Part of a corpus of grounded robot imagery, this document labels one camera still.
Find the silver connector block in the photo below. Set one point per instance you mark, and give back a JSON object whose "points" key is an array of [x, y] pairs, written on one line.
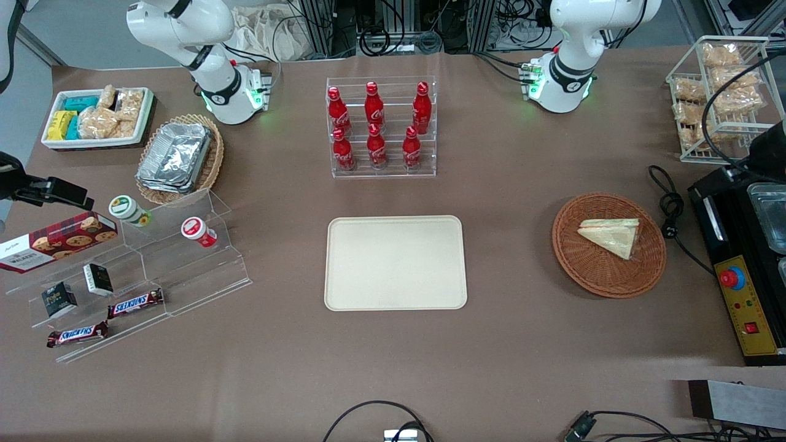
{"points": [[400, 436]]}

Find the clear bag of crackers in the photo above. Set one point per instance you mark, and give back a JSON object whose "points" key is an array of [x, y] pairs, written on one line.
{"points": [[131, 104], [128, 129], [98, 123], [107, 97]]}

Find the oval light wicker basket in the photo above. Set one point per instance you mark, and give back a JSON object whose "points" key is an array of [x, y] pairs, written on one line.
{"points": [[215, 159]]}

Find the grey metal plate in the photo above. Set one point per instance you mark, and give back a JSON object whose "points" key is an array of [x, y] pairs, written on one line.
{"points": [[737, 402]]}

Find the round brown wicker basket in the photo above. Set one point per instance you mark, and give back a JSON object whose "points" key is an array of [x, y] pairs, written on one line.
{"points": [[589, 270]]}

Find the triangular sandwich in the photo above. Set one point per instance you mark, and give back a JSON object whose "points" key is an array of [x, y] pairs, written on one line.
{"points": [[611, 236]]}

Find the beige plastic tray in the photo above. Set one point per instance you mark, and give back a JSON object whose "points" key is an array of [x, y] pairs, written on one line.
{"points": [[393, 264]]}

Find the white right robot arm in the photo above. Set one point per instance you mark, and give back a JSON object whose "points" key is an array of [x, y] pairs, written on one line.
{"points": [[221, 86]]}

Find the yellow snack packet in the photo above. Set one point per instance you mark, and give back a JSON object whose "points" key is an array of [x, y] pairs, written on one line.
{"points": [[60, 124]]}

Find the clear acrylic bottle rack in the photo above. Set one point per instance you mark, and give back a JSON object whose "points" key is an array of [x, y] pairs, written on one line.
{"points": [[393, 173]]}

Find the white rectangular snack bin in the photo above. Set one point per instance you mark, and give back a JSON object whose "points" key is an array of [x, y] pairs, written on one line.
{"points": [[92, 142]]}

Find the black machine with yellow panel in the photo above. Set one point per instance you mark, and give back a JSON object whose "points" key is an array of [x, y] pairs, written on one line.
{"points": [[746, 307]]}

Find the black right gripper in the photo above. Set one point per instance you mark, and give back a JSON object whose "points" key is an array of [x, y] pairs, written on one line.
{"points": [[12, 178]]}

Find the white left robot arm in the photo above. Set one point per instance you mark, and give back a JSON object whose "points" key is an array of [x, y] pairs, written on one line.
{"points": [[571, 67]]}

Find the red lid yogurt cup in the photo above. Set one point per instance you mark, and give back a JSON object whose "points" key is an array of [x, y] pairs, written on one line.
{"points": [[196, 230]]}

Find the teal snack packet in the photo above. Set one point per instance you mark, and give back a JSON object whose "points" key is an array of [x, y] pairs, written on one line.
{"points": [[81, 103], [73, 127]]}

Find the brown Snickers bar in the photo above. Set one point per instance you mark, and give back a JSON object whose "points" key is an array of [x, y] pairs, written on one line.
{"points": [[77, 334], [135, 303]]}

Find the red tartan cookie box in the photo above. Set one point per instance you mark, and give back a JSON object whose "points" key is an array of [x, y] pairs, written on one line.
{"points": [[58, 242]]}

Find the green lid yogurt cup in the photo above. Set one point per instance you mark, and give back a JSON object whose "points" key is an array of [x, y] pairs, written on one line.
{"points": [[126, 209]]}

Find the small black carton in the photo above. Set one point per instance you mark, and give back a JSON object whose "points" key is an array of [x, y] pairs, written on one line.
{"points": [[98, 279], [59, 299]]}

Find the stack of foil trays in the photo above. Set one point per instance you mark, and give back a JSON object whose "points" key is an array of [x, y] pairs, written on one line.
{"points": [[175, 156]]}

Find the bagged fried snack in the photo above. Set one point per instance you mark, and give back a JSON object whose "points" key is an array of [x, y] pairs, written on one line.
{"points": [[688, 113], [734, 78], [689, 90], [695, 136], [740, 100], [721, 55]]}

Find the red cola bottle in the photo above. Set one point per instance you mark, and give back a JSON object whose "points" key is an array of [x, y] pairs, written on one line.
{"points": [[376, 148], [411, 150], [343, 152], [422, 109], [338, 113], [374, 107]]}

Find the clear acrylic stepped stand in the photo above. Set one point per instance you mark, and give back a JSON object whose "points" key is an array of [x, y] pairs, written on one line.
{"points": [[184, 276]]}

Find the beige cloth bag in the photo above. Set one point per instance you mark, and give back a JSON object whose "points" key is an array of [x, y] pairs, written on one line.
{"points": [[264, 31]]}

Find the clear steel pan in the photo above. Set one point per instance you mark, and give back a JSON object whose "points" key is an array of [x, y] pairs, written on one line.
{"points": [[770, 215]]}

